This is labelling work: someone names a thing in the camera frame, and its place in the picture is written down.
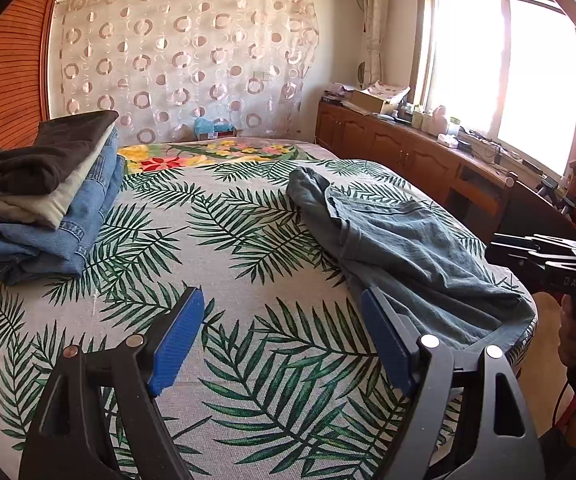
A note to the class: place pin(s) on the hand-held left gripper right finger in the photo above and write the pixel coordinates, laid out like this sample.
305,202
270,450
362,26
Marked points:
385,337

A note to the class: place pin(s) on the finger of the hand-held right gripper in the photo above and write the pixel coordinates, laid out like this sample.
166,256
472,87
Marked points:
533,257
538,240

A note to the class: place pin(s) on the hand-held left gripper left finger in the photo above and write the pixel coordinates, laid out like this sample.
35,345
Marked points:
180,337

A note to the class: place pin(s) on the grey-blue pants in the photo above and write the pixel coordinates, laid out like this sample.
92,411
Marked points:
408,245

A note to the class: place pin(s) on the folded beige pants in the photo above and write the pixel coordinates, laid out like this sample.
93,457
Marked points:
42,205

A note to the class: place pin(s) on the palm leaf print bed sheet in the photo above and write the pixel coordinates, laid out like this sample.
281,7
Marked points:
268,280

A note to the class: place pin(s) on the wooden cabinet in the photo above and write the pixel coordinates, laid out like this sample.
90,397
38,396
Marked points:
398,145

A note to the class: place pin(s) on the floral blanket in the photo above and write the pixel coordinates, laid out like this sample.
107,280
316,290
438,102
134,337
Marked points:
207,152

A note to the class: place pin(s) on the patterned paper sheet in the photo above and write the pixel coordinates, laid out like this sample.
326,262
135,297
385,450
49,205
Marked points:
390,91

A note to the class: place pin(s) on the cardboard box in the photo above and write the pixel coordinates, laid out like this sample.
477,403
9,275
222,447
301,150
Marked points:
368,102

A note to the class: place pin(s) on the beige window curtain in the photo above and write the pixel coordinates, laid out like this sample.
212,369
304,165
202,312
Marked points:
375,20

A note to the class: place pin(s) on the circle pattern sheer curtain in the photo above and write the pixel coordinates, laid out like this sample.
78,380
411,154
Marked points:
182,55

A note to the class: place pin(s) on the wooden slatted wardrobe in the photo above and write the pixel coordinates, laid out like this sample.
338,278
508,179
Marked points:
7,75

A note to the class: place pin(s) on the wooden frame window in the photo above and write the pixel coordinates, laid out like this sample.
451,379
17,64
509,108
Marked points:
508,70

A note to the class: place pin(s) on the wall socket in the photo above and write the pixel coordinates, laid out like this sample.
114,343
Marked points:
260,76

